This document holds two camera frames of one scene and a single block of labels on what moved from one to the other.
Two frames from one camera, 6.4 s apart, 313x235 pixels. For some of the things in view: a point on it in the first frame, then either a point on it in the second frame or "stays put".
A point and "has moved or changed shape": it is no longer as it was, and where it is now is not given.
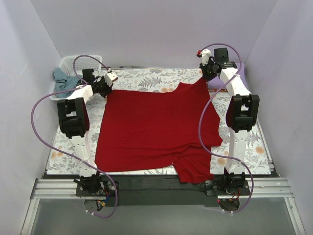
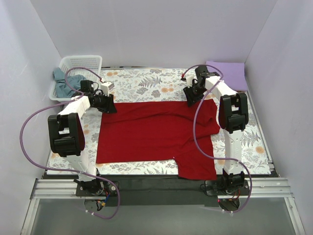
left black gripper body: (103, 88) -> (107, 103)
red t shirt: (174, 127) has moved or changed shape
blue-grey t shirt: (62, 82) stays put
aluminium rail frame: (259, 187) stays put
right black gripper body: (209, 71) -> (191, 92)
